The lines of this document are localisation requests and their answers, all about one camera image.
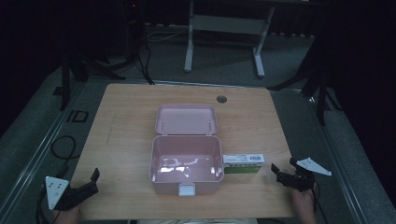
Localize dark computer tower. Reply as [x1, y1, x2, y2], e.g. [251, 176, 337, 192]
[121, 0, 148, 62]

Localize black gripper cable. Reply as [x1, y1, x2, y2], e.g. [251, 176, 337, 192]
[35, 185, 50, 224]
[311, 181, 330, 224]

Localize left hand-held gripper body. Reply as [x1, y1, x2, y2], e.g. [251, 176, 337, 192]
[45, 175, 94, 212]

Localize black floor cables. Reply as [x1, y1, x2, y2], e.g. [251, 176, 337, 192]
[135, 43, 156, 86]

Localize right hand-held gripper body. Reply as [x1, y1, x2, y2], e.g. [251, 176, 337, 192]
[277, 157, 332, 193]

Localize white and green medicine box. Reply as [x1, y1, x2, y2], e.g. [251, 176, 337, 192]
[222, 153, 266, 175]

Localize person's left hand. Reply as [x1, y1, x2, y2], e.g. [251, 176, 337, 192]
[50, 203, 83, 224]

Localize white metal desk frame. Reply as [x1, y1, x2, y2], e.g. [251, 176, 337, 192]
[183, 0, 276, 78]

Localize black looped floor cable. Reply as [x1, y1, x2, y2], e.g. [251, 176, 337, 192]
[49, 134, 78, 179]

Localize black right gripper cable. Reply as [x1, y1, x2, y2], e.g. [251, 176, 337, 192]
[311, 181, 330, 224]

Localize white floor cable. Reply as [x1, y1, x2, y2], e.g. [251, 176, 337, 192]
[145, 27, 190, 43]

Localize person's right hand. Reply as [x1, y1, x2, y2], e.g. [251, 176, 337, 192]
[290, 185, 319, 224]

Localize black tripod stand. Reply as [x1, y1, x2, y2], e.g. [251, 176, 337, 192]
[52, 50, 127, 112]
[266, 36, 344, 127]

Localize metal floor rail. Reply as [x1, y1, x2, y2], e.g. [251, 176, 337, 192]
[292, 88, 372, 224]
[0, 81, 92, 218]

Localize pink storage box lid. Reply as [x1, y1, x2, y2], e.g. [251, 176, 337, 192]
[148, 103, 225, 197]

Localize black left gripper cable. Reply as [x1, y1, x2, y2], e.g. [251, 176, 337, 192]
[35, 185, 50, 224]

